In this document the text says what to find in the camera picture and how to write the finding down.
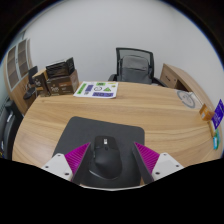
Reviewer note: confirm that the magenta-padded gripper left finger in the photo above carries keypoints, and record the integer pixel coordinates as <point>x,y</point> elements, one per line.
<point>58,165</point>

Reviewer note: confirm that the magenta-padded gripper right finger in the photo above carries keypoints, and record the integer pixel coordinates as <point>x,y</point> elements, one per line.
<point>163,165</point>

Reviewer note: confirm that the dark grey computer mouse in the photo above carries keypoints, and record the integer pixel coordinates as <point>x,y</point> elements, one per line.
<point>105,158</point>

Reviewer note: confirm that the dark grey mouse pad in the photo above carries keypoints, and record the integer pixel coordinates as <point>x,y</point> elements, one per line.
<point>100,128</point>

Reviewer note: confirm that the small blue box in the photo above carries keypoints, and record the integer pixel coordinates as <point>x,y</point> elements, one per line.
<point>215,145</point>

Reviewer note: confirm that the large black office chair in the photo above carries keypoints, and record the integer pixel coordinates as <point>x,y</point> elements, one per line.
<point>9,130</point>

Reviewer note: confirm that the small tan box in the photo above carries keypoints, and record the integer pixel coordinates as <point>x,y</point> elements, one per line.
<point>212,128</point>

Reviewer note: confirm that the green packet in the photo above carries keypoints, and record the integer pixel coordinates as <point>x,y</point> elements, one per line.
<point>217,136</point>

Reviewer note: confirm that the orange-brown cardboard box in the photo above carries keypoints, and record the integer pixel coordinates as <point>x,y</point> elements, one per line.
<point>206,112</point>

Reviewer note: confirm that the purple package card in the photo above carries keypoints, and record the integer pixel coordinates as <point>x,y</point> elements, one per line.
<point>218,114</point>

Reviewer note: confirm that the large brown cardboard box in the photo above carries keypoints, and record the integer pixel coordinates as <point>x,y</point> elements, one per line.
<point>63,86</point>

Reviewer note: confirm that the small brown cardboard box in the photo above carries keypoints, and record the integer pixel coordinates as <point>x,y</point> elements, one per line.
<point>40,86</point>

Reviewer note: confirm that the white printed paper sheet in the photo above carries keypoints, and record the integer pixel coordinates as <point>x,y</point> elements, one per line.
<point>96,90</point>

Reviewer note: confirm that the wooden side desk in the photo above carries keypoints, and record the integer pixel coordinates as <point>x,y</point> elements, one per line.
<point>181,78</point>

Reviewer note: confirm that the small black chair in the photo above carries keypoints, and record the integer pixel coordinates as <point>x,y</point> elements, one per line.
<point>32,73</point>

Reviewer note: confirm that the black cardboard box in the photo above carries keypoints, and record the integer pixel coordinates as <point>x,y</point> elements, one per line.
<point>60,68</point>

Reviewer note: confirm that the grey backpack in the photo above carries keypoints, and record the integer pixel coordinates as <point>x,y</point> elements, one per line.
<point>135,70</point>

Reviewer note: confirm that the wooden shelf unit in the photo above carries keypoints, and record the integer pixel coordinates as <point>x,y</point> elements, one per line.
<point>16,66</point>

